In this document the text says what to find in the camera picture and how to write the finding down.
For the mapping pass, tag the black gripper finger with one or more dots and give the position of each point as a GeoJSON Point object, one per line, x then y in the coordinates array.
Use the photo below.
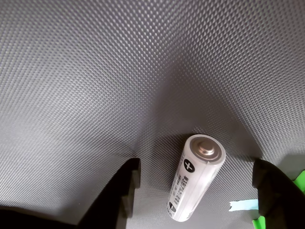
{"type": "Point", "coordinates": [112, 202]}
{"type": "Point", "coordinates": [278, 190]}

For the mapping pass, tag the white AA battery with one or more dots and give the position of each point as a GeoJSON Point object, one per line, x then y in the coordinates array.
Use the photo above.
{"type": "Point", "coordinates": [197, 176]}

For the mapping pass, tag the green battery holder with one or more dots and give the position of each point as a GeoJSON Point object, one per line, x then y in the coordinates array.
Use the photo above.
{"type": "Point", "coordinates": [300, 181]}

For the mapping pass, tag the long blue tape strip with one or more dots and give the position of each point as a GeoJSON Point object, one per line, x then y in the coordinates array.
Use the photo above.
{"type": "Point", "coordinates": [243, 205]}

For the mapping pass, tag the dark grey textured mat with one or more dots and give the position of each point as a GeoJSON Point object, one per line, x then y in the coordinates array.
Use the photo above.
{"type": "Point", "coordinates": [119, 71]}

